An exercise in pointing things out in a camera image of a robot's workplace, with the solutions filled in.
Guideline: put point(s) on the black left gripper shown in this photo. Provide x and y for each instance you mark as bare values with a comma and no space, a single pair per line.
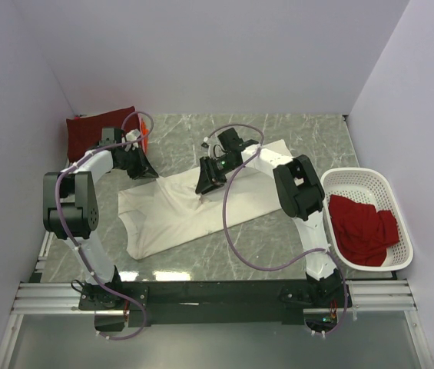
144,170

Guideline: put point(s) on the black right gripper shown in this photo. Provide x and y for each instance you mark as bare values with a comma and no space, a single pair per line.
207,177

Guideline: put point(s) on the white t shirt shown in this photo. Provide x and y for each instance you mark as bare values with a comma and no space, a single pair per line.
167,212

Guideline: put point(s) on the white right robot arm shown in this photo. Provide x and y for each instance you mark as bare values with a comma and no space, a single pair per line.
300,195

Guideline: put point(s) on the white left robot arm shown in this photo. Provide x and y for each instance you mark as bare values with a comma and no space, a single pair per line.
70,210

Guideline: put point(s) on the orange folded shirt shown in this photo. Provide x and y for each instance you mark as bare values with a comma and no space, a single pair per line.
144,131

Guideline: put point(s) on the dark red folded shirt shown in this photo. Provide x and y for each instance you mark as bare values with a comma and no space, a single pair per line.
84,133

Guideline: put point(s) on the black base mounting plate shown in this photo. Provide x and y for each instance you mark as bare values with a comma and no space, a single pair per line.
212,302

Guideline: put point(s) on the white perforated plastic basket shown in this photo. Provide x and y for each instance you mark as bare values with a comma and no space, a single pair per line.
367,186

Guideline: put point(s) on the red t shirt in basket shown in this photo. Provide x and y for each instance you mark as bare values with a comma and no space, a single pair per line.
363,234

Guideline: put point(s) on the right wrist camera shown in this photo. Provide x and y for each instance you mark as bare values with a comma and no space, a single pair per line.
210,147

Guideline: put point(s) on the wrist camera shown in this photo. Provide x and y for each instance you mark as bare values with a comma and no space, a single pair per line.
210,147
131,138

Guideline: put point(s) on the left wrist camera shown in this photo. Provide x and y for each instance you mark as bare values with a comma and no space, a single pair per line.
131,138

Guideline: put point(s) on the aluminium rail frame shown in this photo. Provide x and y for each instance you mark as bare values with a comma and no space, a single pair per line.
46,330

